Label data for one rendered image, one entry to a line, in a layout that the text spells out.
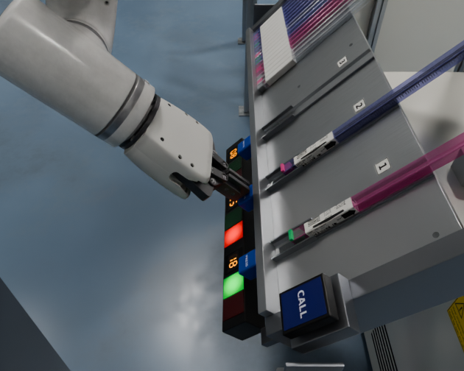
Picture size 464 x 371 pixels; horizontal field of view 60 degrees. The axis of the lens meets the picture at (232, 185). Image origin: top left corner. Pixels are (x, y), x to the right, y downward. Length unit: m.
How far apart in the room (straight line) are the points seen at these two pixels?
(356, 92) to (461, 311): 0.38
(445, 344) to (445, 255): 0.45
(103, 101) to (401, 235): 0.31
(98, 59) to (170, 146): 0.12
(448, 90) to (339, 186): 0.62
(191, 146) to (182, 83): 1.70
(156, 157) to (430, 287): 0.30
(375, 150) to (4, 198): 1.49
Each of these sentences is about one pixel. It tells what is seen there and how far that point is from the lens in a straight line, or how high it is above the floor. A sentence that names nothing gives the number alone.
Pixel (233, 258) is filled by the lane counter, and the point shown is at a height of 0.66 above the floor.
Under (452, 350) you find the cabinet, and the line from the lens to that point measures 0.77.
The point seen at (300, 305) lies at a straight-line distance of 0.36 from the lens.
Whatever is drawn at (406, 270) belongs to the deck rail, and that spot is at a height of 0.83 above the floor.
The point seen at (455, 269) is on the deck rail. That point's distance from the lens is 0.36.
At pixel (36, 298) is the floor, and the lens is 1.40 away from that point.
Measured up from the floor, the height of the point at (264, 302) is 0.73.
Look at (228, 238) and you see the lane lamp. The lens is 0.57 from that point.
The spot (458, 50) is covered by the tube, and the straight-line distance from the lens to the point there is 0.48.
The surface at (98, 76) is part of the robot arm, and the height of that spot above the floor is 0.90.
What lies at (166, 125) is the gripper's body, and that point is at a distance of 0.47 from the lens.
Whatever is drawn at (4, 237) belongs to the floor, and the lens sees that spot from 1.60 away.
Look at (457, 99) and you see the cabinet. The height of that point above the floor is 0.62.
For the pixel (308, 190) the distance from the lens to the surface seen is 0.49.
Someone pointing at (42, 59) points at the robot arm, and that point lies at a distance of 0.43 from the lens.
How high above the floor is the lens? 1.11
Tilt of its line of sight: 45 degrees down
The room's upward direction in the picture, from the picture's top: straight up
